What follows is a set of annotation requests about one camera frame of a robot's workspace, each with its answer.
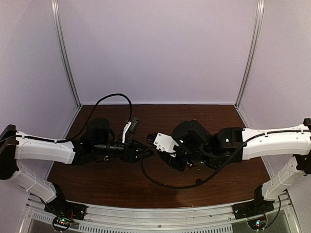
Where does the black camera cable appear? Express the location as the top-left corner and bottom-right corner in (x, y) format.
(84, 93), (133, 136)
(140, 143), (246, 189)

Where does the right aluminium frame post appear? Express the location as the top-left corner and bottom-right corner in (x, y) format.
(235, 0), (265, 109)

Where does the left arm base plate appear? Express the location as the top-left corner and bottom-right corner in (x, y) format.
(44, 200), (86, 220)

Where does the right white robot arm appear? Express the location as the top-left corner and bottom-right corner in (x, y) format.
(152, 118), (311, 215)

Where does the aluminium frame post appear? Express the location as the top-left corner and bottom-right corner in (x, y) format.
(235, 0), (265, 109)
(51, 0), (82, 108)

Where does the right circuit board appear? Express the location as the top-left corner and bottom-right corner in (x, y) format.
(247, 216), (267, 231)

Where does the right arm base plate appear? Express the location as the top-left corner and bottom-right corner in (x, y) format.
(232, 201), (274, 220)

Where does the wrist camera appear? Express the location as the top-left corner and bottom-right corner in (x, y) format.
(146, 133), (179, 158)
(121, 117), (140, 144)

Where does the left black camera cable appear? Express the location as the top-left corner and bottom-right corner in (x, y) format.
(84, 93), (133, 136)

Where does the left circuit board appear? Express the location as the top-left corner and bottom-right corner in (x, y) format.
(52, 216), (73, 231)

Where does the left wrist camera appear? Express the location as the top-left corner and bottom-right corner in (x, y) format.
(121, 117), (140, 144)

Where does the left aluminium frame post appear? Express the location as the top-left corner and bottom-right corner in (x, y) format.
(51, 0), (82, 108)

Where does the right black camera cable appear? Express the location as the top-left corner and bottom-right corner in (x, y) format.
(140, 143), (246, 189)

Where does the front aluminium rail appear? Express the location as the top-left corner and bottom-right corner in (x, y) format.
(21, 189), (302, 233)

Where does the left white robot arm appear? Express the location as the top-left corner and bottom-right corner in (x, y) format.
(0, 118), (147, 216)

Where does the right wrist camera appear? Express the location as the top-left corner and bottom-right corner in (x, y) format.
(146, 133), (179, 158)

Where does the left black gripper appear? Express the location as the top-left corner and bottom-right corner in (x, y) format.
(93, 137), (154, 163)

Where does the circuit board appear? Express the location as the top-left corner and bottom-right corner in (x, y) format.
(247, 216), (267, 231)
(52, 216), (73, 231)

